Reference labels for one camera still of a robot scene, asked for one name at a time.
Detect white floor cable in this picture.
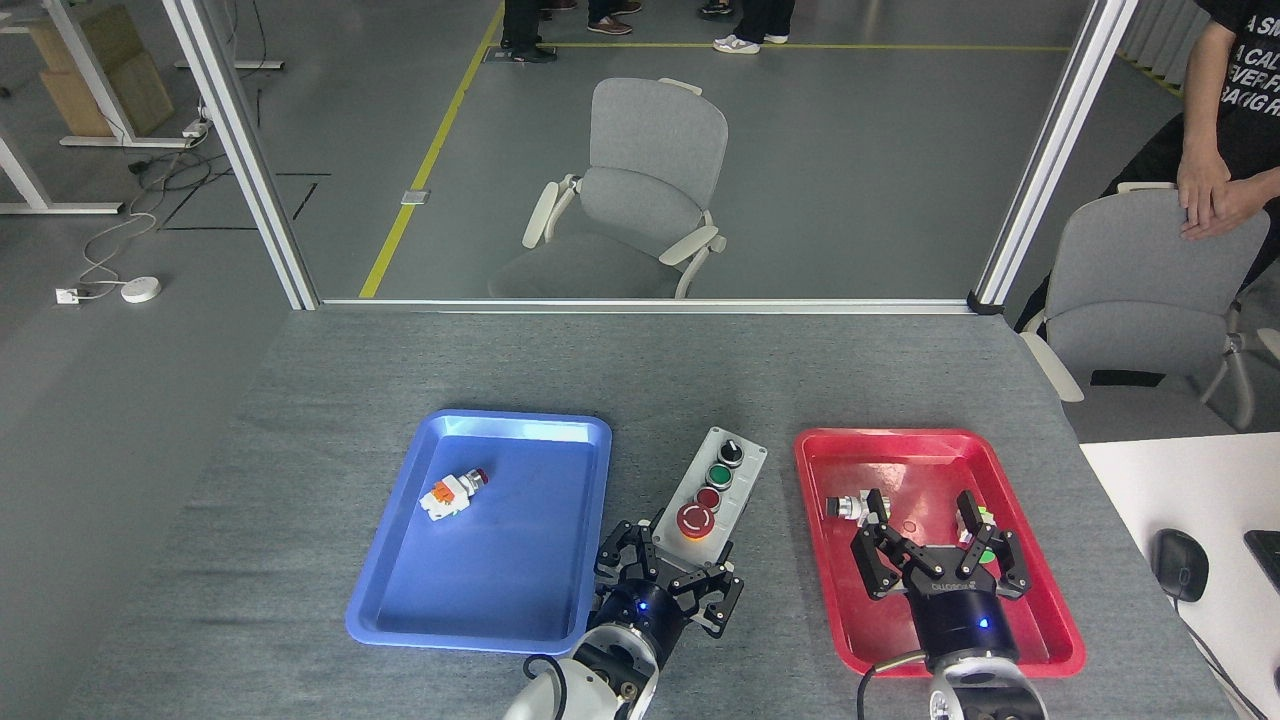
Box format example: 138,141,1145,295
78,205,161,296

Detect silver aluminium rail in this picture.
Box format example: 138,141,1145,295
318,298,976,315

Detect grey four-button control box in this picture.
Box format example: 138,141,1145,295
650,427,769,569

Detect person's left hand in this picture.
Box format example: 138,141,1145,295
1180,183,1273,241

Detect white switch green block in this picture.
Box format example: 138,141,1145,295
957,503,999,567

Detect silver aluminium post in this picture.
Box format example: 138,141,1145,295
968,0,1141,317
160,0,321,311

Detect pale grey curtain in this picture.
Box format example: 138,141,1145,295
1115,0,1216,96

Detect black mouse cable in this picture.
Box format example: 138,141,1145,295
1175,598,1251,720

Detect grey office chair white arms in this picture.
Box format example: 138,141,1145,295
488,78,729,300
1020,182,1280,436

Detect person's right hand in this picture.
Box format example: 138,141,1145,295
1177,150,1233,226

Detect person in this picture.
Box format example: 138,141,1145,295
587,0,643,37
500,0,558,65
712,0,797,55
1015,0,1280,336

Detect red push button orange block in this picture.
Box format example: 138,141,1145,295
420,467,490,521

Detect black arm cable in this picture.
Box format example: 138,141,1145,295
857,650,936,720
523,655,571,720

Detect black floor cable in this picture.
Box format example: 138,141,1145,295
128,150,216,196

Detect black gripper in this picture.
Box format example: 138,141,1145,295
595,518,746,661
851,488,1031,669

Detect black keyboard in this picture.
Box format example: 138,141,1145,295
1243,530,1280,591

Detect red plastic tray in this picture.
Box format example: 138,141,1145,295
793,428,1087,679

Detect brown cardboard box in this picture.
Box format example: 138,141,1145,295
28,4,176,139

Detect white desk leg frame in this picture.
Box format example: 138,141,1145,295
40,0,196,149
0,130,123,216

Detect black computer mouse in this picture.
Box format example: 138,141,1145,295
1150,528,1211,603

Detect white side table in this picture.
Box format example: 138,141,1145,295
1078,432,1280,720

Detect blue plastic tray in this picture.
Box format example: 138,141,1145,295
345,409,613,656

